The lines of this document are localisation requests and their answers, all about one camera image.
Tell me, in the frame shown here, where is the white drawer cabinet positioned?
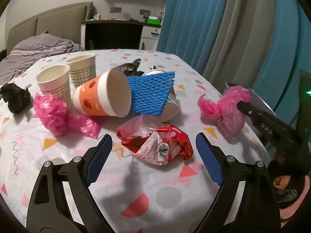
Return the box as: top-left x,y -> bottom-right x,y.
140,25 -> 161,51

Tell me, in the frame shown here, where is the brown paper cup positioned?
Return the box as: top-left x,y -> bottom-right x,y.
160,87 -> 181,122

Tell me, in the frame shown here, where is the blue and grey curtain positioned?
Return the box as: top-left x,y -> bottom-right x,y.
157,0 -> 311,151

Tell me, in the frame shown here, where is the grey plastic bin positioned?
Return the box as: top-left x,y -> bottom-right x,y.
225,81 -> 276,117

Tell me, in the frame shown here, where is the red foil wrapper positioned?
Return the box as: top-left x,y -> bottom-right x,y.
116,124 -> 193,162

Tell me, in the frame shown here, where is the dark desk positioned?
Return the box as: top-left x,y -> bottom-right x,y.
81,19 -> 162,51

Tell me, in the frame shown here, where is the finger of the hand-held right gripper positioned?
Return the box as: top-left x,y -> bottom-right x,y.
237,101 -> 303,156

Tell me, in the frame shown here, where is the beige padded headboard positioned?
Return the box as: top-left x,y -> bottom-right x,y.
6,1 -> 94,50

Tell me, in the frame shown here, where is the person's right forearm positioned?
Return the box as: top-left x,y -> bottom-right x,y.
278,175 -> 311,226

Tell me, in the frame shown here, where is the pink plastic bag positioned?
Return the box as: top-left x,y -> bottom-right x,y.
197,85 -> 252,140
33,93 -> 101,139

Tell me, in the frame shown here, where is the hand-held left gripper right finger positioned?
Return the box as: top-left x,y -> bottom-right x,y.
195,132 -> 280,233

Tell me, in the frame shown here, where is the person's right hand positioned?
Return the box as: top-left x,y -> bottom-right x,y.
272,174 -> 292,191

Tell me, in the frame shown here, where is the clear plastic bag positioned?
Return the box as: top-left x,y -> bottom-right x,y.
118,115 -> 159,136

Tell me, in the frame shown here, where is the blue foam net sleeve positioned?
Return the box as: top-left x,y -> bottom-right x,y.
126,71 -> 176,116

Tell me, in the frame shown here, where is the orange apple print paper cup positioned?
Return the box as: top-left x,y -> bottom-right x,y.
72,68 -> 133,118

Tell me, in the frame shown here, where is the black plastic bag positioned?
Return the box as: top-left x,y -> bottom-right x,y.
0,83 -> 32,114
116,58 -> 166,78

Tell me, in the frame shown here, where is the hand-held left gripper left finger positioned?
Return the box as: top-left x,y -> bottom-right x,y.
26,134 -> 114,233

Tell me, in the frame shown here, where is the white grid paper cup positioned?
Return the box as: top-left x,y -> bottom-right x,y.
66,53 -> 96,86
36,64 -> 73,107

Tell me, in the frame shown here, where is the white dotted plastic bag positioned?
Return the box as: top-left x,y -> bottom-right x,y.
135,131 -> 172,166

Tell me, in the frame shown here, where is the purple striped blanket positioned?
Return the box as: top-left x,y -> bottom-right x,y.
0,31 -> 84,83

